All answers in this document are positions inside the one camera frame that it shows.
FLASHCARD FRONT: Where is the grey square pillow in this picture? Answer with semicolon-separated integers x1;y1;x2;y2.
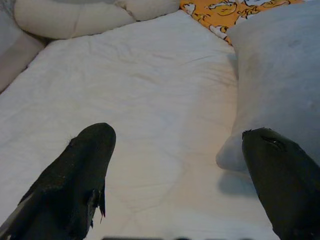
216;0;320;173

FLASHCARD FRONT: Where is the orange cartoon egg blanket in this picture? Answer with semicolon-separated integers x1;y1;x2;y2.
179;0;305;46

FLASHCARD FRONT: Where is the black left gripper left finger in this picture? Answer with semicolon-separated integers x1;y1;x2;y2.
0;122;117;240

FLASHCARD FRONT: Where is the white quilted mattress pad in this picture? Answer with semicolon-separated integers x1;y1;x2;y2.
0;9;276;240

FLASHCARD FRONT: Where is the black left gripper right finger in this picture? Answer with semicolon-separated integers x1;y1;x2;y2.
241;127;320;240

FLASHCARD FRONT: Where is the cream bolster pillow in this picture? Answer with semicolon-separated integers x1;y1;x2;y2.
13;0;181;40

